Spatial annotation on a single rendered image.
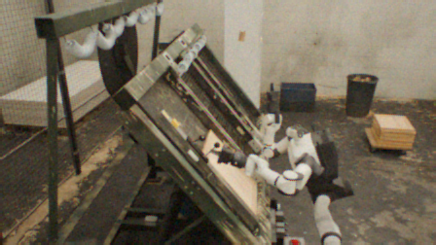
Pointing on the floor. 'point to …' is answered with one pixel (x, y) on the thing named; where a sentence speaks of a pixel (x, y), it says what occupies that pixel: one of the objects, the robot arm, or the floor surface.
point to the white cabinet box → (244, 44)
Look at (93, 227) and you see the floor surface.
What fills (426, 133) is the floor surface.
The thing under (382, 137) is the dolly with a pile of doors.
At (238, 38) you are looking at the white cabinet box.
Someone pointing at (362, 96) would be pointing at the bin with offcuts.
